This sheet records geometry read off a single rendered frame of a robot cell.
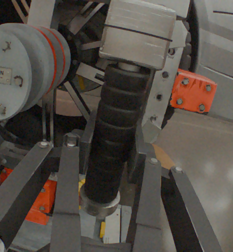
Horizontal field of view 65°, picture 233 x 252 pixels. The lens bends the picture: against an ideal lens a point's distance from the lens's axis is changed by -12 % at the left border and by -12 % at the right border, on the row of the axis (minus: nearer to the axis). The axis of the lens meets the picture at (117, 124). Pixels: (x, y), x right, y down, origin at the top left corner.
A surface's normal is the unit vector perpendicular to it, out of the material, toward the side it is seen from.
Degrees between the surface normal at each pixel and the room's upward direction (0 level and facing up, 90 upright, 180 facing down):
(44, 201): 90
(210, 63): 90
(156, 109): 90
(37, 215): 90
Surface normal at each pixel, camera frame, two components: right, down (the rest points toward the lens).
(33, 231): 0.21, -0.89
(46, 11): -0.03, 0.40
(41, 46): 0.50, 0.15
